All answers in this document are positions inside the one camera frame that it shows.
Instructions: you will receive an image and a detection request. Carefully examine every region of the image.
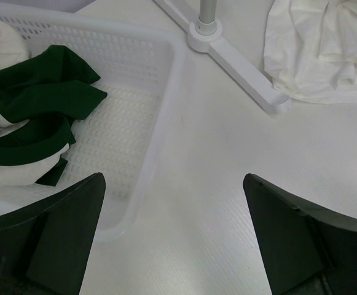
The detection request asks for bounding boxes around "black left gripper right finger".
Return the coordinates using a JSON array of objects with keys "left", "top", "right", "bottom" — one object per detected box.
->
[{"left": 243, "top": 174, "right": 357, "bottom": 294}]

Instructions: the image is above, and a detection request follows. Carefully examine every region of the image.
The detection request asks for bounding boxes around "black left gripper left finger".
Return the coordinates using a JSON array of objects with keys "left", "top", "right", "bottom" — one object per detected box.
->
[{"left": 0, "top": 173, "right": 106, "bottom": 294}]

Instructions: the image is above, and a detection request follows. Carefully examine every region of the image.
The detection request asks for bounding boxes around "green and white raglan shirt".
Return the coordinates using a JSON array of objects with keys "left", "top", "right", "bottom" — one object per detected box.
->
[{"left": 0, "top": 21, "right": 107, "bottom": 187}]

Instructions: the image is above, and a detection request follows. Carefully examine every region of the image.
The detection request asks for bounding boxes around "white tank top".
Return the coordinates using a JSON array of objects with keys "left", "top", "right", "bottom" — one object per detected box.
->
[{"left": 263, "top": 0, "right": 357, "bottom": 104}]

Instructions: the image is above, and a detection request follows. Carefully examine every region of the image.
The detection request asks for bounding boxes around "white plastic basket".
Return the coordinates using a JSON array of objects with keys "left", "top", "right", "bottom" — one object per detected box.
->
[{"left": 0, "top": 10, "right": 184, "bottom": 242}]

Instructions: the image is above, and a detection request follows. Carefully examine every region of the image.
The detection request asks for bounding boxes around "metal clothes rack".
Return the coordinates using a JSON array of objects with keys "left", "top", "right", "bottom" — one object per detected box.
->
[{"left": 155, "top": 0, "right": 292, "bottom": 114}]

